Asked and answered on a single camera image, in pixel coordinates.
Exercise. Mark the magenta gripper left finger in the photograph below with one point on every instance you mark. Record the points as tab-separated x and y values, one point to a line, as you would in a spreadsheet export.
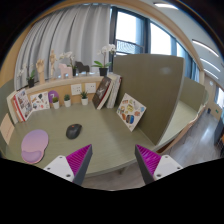
72	167

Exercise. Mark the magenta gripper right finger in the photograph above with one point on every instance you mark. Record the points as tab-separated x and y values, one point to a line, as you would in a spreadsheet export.
153	166

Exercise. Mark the black computer mouse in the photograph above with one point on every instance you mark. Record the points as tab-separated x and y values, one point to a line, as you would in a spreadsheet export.
73	131

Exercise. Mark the purple mouse pad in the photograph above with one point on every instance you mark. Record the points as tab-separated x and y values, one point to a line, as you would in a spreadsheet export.
33	146

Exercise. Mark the colourful picture book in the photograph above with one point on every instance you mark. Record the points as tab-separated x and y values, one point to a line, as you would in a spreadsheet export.
130	111

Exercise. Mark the small potted plant left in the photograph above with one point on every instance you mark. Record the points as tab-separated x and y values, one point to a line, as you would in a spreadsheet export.
55	101

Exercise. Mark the small potted plant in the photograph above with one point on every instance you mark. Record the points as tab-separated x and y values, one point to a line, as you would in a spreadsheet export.
67	100
55	101
84	98

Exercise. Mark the small potted plant middle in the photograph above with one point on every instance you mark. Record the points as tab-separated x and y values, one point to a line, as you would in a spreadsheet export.
67	100

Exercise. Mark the small potted plant right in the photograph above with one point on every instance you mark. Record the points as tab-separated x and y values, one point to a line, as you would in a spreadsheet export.
84	98

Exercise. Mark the white illustrated card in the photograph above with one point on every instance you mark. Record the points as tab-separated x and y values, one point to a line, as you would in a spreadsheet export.
40	101

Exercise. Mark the purple round card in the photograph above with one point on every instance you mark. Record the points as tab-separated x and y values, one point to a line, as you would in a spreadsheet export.
52	94

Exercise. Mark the red white picture book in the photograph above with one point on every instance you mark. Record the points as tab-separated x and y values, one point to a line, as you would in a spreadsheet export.
22	105

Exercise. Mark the green desk divider panel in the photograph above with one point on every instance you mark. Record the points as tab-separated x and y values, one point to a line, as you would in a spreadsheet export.
155	81

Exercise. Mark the dark brown leaning book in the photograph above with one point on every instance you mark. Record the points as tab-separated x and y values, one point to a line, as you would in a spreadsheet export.
102	93

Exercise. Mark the white leaning books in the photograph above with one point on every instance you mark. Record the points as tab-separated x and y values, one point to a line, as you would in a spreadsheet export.
116	81

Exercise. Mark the small orchid black pot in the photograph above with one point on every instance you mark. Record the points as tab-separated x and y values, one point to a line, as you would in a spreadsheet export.
30	79

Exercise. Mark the pink house figurine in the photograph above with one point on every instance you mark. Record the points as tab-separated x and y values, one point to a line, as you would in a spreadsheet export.
66	72

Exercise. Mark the black animal figurine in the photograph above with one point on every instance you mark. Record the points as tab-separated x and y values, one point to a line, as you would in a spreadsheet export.
81	67

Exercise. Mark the wooden hand model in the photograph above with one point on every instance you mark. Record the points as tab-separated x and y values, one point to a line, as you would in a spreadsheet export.
40	70

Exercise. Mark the wooden mannequin figure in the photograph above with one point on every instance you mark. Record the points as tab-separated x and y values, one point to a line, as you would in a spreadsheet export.
52	60

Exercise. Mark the white orchid behind house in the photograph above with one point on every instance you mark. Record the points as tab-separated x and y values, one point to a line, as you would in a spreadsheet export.
71	57

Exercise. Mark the white orchid black pot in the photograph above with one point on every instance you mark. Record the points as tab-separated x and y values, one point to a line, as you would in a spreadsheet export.
104	65

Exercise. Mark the grey curtain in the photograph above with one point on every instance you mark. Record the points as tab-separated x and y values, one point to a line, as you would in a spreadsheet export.
80	29

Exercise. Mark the white wall socket left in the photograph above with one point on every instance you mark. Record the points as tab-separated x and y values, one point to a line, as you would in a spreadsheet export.
76	89

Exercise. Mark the white wall socket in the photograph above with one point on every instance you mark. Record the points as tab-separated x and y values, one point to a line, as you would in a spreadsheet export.
76	89
90	88

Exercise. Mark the white wall socket right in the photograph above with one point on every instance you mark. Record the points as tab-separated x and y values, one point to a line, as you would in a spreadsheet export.
90	88

